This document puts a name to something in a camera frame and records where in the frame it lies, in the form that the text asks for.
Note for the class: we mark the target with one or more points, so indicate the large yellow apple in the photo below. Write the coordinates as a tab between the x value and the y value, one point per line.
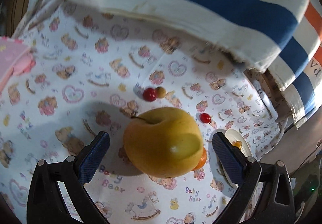
165	142

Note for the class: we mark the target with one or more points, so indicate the white plastic device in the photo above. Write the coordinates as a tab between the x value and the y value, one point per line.
265	99

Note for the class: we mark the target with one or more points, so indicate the striped Paris fabric curtain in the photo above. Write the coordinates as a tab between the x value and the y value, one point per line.
282	37

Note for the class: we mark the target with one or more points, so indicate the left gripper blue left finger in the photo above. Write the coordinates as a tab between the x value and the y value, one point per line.
91	156

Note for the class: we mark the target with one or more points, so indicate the red cherry tomato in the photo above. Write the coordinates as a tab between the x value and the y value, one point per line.
205	118
149	95

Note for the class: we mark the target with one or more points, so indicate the small orange mandarin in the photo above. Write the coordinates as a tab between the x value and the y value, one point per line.
202	160

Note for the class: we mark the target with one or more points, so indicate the small tan longan far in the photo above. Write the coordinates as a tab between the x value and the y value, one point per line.
160	92

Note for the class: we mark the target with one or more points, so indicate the cream ceramic plate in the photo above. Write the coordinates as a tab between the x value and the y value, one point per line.
232	135

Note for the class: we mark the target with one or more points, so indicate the baby bear print cloth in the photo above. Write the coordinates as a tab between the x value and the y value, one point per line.
90	73

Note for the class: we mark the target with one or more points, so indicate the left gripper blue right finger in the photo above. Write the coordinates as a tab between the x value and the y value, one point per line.
231	158

